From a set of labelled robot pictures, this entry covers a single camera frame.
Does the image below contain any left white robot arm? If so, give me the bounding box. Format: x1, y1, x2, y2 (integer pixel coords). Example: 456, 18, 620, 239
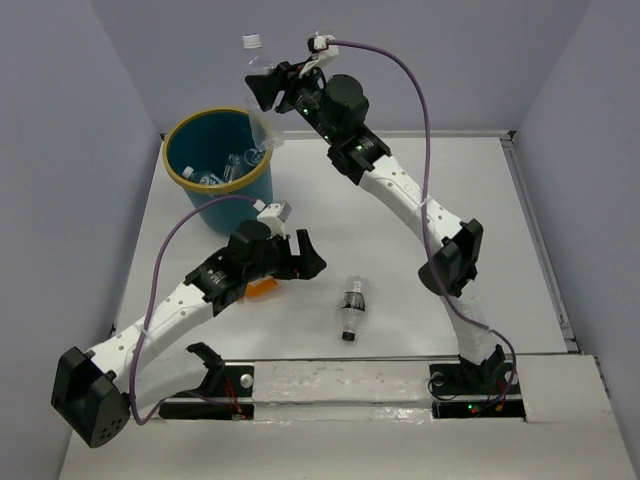
51, 220, 327, 448

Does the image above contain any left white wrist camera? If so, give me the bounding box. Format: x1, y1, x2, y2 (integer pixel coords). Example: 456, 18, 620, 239
253, 199, 292, 238

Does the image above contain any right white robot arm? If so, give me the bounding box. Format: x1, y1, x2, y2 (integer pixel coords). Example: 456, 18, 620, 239
245, 62, 505, 392

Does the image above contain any clear crushed plastic bottle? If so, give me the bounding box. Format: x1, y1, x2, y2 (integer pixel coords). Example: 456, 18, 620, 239
242, 33, 284, 151

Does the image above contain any black label plastic bottle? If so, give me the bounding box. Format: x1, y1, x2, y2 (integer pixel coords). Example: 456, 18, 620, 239
340, 275, 369, 342

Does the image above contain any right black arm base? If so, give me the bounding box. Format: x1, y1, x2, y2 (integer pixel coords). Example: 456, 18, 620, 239
427, 362, 526, 420

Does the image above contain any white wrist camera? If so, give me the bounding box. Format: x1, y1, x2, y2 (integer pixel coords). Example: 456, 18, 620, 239
253, 199, 292, 238
299, 31, 339, 78

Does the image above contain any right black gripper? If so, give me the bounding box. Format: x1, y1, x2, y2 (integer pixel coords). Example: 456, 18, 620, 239
244, 56, 339, 146

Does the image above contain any green label plastic bottle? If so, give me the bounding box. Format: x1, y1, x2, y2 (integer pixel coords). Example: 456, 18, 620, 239
222, 154, 245, 183

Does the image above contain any orange juice bottle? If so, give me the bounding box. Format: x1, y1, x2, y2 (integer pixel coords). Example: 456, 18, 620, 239
244, 277, 278, 299

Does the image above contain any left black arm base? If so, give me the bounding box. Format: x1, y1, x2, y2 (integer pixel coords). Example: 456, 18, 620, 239
158, 342, 255, 421

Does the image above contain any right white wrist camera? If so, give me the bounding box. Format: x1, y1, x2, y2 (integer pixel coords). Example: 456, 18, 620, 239
299, 31, 339, 78

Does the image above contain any blue label plastic bottle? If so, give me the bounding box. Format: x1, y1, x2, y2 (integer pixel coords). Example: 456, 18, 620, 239
181, 166, 225, 186

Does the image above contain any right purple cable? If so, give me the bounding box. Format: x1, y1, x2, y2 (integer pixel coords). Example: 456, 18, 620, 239
329, 39, 519, 401

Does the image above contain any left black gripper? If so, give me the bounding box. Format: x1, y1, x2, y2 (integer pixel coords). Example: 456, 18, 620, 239
243, 230, 325, 282

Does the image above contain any teal bin with yellow rim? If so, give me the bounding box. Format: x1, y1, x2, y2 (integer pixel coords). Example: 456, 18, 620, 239
161, 107, 273, 236

